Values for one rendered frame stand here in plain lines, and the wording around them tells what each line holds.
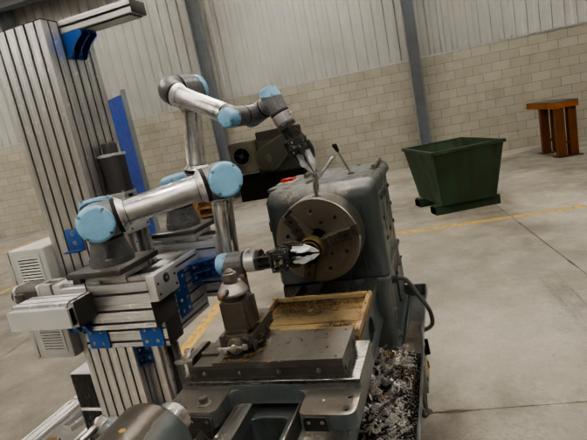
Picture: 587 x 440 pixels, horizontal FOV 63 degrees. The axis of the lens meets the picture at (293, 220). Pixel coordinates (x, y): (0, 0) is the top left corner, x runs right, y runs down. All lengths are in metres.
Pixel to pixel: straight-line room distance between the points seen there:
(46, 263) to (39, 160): 0.40
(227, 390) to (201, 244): 0.96
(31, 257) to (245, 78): 10.45
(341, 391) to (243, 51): 11.45
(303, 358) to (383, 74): 10.85
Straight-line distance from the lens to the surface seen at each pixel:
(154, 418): 0.77
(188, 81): 2.13
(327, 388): 1.18
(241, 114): 1.82
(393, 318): 1.99
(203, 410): 1.21
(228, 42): 12.43
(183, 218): 2.12
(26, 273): 2.20
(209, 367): 1.27
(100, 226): 1.57
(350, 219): 1.70
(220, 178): 1.57
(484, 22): 12.23
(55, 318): 1.77
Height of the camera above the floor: 1.50
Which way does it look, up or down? 11 degrees down
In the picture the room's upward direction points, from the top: 11 degrees counter-clockwise
